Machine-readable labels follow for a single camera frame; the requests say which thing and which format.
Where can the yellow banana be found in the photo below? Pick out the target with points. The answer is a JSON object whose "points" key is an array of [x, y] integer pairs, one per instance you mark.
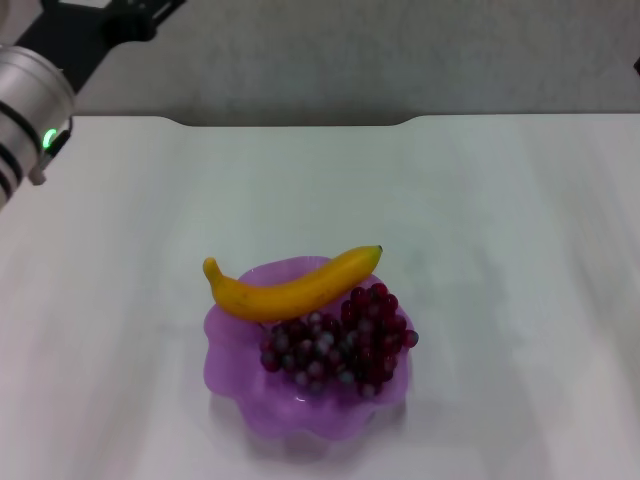
{"points": [[295, 295]]}

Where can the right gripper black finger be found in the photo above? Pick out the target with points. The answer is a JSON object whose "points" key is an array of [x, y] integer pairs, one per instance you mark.
{"points": [[637, 64]]}

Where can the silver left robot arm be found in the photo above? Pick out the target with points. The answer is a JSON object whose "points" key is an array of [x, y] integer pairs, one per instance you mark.
{"points": [[27, 110]]}

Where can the purple wavy-rim plastic bowl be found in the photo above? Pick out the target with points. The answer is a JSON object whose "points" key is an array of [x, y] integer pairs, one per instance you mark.
{"points": [[240, 370]]}

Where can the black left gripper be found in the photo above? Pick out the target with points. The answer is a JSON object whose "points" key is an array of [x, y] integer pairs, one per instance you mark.
{"points": [[75, 40]]}

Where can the dark red grape bunch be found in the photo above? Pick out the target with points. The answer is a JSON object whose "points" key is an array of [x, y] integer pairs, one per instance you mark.
{"points": [[370, 335]]}

